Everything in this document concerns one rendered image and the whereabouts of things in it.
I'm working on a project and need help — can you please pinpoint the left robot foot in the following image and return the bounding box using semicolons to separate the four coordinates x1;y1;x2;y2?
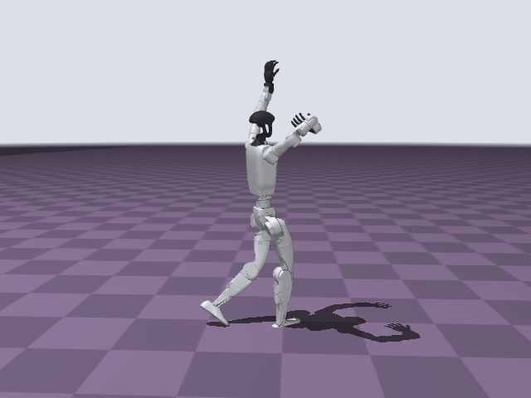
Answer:
200;300;229;326

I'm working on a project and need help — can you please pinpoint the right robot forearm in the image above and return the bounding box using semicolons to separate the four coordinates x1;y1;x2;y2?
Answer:
285;115;321;139

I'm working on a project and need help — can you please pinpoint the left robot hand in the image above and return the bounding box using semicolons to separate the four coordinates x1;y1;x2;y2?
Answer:
264;61;279;94

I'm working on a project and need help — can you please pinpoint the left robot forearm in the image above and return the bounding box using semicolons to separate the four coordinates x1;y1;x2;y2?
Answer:
254;85;274;113

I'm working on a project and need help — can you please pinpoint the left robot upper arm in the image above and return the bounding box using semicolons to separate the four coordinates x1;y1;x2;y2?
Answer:
245;124;261;148

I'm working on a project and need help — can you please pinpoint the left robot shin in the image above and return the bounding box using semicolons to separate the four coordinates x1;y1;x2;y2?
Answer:
212;271;260;308

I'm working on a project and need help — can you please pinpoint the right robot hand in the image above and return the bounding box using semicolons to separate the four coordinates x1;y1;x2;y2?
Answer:
291;113;321;133

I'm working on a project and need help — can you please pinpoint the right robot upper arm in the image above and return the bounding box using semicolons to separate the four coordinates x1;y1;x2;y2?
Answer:
262;132;301;165

